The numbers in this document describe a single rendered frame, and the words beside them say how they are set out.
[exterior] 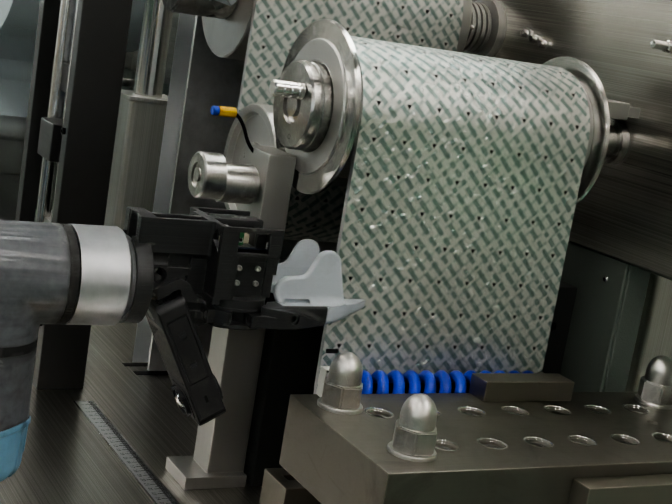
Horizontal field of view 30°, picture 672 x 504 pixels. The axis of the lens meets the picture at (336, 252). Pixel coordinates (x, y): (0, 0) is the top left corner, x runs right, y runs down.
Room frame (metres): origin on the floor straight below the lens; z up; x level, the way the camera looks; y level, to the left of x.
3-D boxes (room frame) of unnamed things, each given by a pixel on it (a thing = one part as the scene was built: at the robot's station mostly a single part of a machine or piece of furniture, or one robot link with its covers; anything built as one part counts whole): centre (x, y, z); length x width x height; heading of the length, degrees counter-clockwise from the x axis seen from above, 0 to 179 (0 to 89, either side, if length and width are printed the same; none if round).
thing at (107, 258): (0.92, 0.18, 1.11); 0.08 x 0.05 x 0.08; 29
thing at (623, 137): (1.21, -0.22, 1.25); 0.07 x 0.04 x 0.04; 119
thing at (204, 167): (1.06, 0.12, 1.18); 0.04 x 0.02 x 0.04; 29
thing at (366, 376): (1.05, -0.11, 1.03); 0.21 x 0.04 x 0.03; 119
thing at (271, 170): (1.08, 0.09, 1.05); 0.06 x 0.05 x 0.31; 119
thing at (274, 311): (0.97, 0.04, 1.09); 0.09 x 0.05 x 0.02; 118
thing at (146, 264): (0.96, 0.11, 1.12); 0.12 x 0.08 x 0.09; 119
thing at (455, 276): (1.07, -0.10, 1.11); 0.23 x 0.01 x 0.18; 119
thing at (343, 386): (0.95, -0.02, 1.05); 0.04 x 0.04 x 0.04
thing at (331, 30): (1.06, 0.04, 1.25); 0.15 x 0.01 x 0.15; 29
